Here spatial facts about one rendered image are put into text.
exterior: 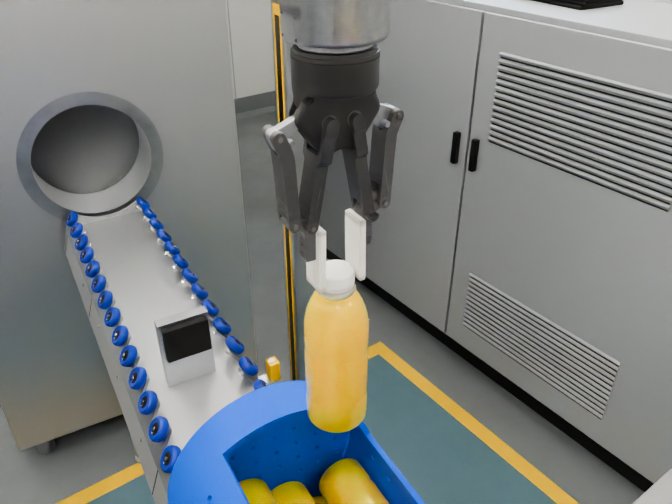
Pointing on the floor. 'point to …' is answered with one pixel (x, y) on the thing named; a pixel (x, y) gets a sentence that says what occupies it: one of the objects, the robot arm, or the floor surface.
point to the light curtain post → (298, 299)
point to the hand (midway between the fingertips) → (336, 252)
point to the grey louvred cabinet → (535, 208)
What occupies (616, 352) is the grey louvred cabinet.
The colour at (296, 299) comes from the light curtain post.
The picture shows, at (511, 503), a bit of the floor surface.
